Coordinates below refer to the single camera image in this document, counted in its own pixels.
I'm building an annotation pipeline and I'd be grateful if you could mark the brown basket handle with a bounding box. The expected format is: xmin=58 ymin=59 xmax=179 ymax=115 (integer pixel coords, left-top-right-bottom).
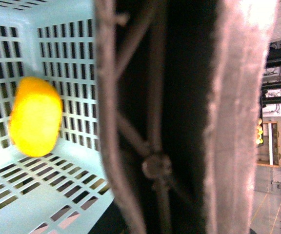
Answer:
xmin=95 ymin=0 xmax=279 ymax=234

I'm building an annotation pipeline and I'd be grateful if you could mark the light blue plastic basket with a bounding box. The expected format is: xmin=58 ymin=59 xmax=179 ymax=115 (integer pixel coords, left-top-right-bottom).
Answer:
xmin=0 ymin=0 xmax=113 ymax=234

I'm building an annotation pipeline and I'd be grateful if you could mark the yellow mango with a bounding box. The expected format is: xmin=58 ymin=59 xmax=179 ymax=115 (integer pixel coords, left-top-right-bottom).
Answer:
xmin=8 ymin=77 xmax=62 ymax=157

